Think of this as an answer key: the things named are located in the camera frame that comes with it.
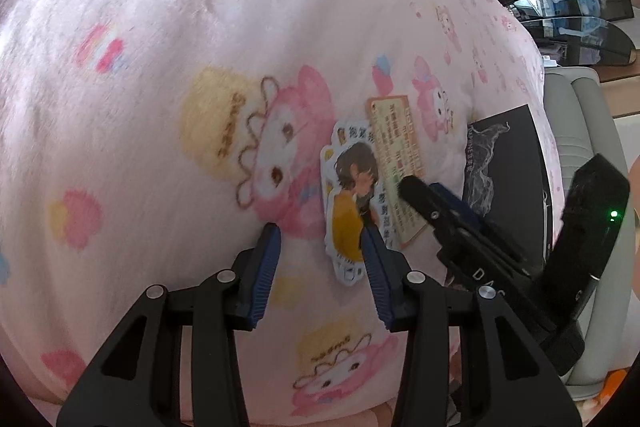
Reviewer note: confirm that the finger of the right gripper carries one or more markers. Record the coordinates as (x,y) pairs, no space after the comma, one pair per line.
(470,261)
(504,247)

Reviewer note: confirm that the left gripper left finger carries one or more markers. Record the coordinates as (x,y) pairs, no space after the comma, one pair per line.
(255,269)

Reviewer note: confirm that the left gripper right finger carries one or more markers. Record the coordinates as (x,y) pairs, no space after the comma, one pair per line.
(386,271)

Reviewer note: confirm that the orange printed card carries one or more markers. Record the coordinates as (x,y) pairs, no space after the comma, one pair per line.
(398,155)

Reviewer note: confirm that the anime character sticker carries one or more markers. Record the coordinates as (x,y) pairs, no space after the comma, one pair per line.
(349,181)

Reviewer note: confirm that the black Daphne shoe box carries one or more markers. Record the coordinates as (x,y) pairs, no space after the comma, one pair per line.
(506,183)

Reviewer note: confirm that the grey padded headboard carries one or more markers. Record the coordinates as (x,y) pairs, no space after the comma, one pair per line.
(583,127)

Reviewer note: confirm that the pink cartoon bed blanket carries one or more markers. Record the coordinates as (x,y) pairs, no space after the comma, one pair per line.
(148,141)

